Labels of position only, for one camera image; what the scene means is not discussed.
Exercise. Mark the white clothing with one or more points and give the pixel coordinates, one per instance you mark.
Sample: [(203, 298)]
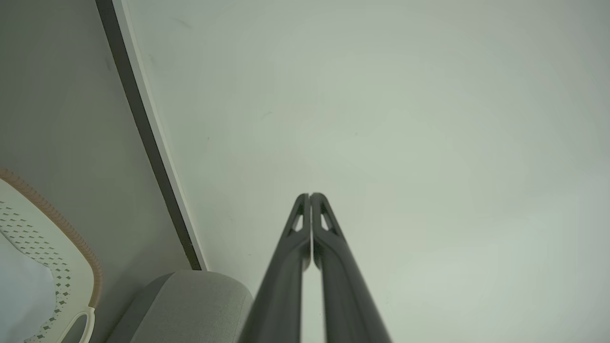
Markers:
[(24, 295)]

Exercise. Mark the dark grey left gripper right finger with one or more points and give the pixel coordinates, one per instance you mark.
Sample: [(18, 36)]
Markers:
[(345, 290)]

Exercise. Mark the grey fabric sofa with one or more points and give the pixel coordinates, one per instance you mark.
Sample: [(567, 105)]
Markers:
[(186, 309)]

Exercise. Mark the white laundry basket tan rim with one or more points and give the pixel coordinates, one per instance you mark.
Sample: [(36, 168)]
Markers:
[(71, 267)]

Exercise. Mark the white and black baseboard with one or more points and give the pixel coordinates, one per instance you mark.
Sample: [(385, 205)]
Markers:
[(147, 133)]

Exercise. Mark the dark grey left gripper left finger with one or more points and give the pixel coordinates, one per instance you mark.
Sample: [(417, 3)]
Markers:
[(281, 286)]

